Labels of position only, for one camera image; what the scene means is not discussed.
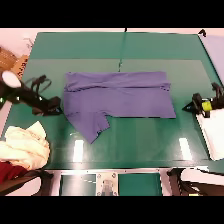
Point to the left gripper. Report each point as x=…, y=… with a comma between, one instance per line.
x=50, y=106

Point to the cream garment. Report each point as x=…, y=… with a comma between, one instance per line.
x=25, y=146

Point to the purple T-shirt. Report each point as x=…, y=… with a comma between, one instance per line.
x=116, y=98

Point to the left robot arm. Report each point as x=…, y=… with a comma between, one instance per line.
x=20, y=93

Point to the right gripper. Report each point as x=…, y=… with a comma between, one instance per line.
x=199, y=106

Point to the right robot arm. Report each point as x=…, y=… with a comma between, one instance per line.
x=186, y=184

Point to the red garment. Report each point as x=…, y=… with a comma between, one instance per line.
x=9, y=171

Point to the silver frame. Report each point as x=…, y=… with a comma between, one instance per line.
x=106, y=183

